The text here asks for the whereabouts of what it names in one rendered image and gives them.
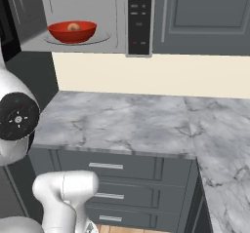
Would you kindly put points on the glass microwave turntable plate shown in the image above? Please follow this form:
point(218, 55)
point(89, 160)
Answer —
point(101, 38)

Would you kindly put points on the grey wall cupboard door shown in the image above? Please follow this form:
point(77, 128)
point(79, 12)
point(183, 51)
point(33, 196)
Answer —
point(208, 12)

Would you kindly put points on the large grey drawer front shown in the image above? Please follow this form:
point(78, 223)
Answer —
point(140, 167)

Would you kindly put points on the red bowl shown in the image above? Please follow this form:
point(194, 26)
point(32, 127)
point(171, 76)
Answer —
point(73, 35)

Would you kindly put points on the grey microwave door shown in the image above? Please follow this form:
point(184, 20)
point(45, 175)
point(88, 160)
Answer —
point(31, 6)

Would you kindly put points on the microwave start button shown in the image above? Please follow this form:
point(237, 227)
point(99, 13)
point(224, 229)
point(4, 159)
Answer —
point(143, 43)

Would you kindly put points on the grey microwave oven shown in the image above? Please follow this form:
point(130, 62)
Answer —
point(120, 16)

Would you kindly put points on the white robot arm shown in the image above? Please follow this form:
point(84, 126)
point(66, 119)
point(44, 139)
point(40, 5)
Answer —
point(62, 191)

